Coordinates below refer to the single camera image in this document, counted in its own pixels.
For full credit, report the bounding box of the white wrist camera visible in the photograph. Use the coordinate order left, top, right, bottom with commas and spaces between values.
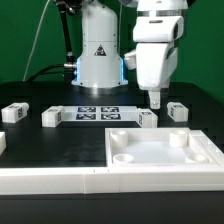
133, 16, 184, 43

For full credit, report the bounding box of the white square table top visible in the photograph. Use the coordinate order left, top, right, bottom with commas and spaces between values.
105, 128, 224, 166

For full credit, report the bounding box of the white U-shaped obstacle fence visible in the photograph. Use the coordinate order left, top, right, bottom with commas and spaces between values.
0, 129, 224, 195

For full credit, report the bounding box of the grey thin cable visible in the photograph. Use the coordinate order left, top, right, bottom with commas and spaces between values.
22, 0, 52, 82

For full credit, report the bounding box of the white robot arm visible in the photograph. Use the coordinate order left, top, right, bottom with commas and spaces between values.
53, 0, 188, 109

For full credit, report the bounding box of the white sheet with markers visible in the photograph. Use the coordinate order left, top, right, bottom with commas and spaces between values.
49, 105, 138, 123

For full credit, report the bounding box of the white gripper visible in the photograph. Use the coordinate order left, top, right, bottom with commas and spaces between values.
124, 42, 178, 109

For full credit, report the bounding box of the black cable bundle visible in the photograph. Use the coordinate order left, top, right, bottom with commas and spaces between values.
26, 0, 83, 83

